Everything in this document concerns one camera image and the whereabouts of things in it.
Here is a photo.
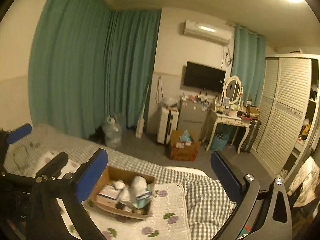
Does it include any white knitted sock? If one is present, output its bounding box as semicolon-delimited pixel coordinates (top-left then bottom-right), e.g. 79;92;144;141
130;176;148;200

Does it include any white blue tissue pack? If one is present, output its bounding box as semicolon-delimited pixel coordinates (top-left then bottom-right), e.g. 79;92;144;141
135;191;153;209

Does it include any white book in box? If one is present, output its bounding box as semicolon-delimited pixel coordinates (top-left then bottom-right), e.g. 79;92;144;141
97;184;121;200

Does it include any grey checked bed sheet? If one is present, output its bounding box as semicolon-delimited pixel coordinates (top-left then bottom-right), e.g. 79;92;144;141
4;124;235;239

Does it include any blue laundry basket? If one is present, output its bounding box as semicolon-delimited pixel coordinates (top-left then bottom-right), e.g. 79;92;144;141
210;133;229;151

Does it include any cardboard box on bed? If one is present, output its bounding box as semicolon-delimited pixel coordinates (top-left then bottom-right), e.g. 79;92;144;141
89;166;155;220

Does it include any clear water jug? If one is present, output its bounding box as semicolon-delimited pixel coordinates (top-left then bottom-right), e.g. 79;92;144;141
102;116;122;149

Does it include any cardboard box on floor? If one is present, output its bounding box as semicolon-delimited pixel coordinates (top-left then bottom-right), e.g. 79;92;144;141
169;130;201;161

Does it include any dark suitcase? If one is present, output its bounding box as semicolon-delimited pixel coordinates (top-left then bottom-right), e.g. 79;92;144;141
241;119;261;152

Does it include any white dressing table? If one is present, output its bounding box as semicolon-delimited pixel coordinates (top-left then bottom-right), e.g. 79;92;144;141
202;108;251;154

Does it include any white leaning mop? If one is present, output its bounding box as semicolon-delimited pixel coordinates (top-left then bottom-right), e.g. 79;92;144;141
135;81;151;139

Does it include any silver mini fridge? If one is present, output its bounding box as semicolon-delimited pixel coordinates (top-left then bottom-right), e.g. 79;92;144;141
177;100;208;140

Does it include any white louvered wardrobe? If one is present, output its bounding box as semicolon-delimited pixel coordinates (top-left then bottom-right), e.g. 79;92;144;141
251;53;319;188

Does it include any white floral quilt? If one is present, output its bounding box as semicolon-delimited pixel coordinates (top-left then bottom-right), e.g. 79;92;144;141
35;152;192;240

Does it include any white suitcase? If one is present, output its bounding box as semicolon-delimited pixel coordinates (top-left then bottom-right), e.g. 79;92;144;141
157;106;179;145

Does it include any white oval vanity mirror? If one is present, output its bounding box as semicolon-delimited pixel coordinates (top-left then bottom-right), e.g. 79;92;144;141
222;75;243;105

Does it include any large teal curtain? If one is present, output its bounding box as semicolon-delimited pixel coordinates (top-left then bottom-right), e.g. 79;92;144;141
28;0;162;138

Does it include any teal curtain by wardrobe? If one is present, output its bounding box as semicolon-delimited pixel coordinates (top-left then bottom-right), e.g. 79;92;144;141
231;25;266;106

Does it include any white air conditioner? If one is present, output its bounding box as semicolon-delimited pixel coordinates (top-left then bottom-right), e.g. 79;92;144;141
183;20;232;46

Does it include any black wall television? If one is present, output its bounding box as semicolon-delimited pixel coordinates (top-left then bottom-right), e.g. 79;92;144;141
183;61;226;93

